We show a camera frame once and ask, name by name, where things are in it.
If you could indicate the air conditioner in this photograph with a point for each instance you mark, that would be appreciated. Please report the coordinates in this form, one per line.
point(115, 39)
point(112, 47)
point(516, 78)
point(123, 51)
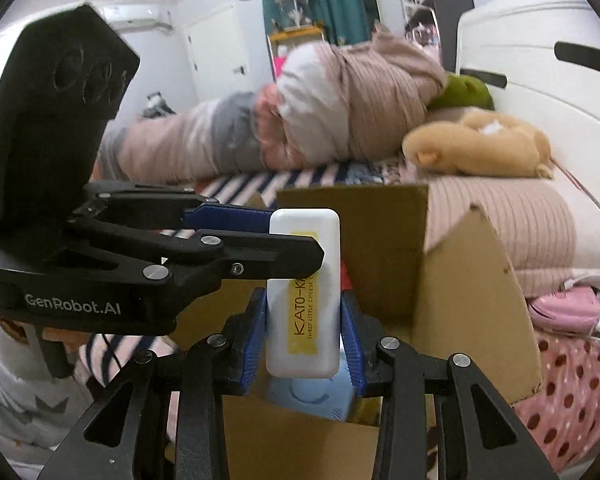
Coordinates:
point(136, 16)

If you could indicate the white headboard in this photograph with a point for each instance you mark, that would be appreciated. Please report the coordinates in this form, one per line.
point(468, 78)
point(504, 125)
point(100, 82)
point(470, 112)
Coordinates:
point(543, 57)

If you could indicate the left forearm star sleeve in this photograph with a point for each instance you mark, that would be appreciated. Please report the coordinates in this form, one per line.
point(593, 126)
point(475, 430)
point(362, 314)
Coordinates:
point(36, 410)

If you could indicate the pink pouch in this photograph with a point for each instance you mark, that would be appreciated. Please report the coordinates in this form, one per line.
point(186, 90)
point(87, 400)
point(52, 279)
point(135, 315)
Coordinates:
point(573, 311)

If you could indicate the blue plastic box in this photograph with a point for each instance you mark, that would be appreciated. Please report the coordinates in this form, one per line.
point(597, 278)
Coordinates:
point(328, 398)

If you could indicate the white Kato-Kato box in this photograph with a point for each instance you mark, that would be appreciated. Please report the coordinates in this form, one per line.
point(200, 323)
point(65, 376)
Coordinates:
point(303, 316)

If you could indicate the yellow shelf unit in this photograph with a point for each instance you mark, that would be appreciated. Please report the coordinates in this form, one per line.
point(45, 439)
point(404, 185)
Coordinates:
point(282, 42)

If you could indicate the tan plush toy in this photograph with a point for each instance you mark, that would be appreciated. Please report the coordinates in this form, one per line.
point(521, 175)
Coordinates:
point(481, 143)

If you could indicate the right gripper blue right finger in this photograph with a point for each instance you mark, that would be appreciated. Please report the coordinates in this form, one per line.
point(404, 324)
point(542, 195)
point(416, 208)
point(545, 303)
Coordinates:
point(360, 334)

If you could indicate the left hand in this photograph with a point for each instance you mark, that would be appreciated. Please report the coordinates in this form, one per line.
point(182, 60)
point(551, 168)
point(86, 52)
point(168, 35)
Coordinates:
point(69, 338)

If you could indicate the bookshelf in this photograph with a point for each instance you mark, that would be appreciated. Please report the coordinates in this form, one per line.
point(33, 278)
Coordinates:
point(436, 20)

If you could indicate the polka dot sheet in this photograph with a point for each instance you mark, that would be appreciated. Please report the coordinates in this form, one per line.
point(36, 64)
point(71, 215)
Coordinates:
point(564, 415)

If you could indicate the white door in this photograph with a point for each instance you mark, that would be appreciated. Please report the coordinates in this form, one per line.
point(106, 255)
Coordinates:
point(218, 54)

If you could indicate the striped plush blanket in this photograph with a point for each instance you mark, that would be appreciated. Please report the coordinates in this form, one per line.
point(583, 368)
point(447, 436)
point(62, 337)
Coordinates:
point(103, 356)

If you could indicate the rolled pink grey quilt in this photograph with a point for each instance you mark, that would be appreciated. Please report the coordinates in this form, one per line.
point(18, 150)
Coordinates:
point(329, 104)

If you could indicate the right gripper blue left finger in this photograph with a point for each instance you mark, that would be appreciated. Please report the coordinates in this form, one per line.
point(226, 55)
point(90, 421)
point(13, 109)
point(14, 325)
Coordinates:
point(248, 341)

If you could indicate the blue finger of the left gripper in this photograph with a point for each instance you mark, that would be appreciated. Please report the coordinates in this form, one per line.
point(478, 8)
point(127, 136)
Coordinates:
point(247, 255)
point(219, 217)

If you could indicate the pink ribbed pillow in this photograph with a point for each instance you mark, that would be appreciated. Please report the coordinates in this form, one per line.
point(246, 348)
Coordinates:
point(550, 229)

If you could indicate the cardboard box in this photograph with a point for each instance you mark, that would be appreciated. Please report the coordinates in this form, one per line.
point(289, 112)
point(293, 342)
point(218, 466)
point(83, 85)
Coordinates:
point(466, 355)

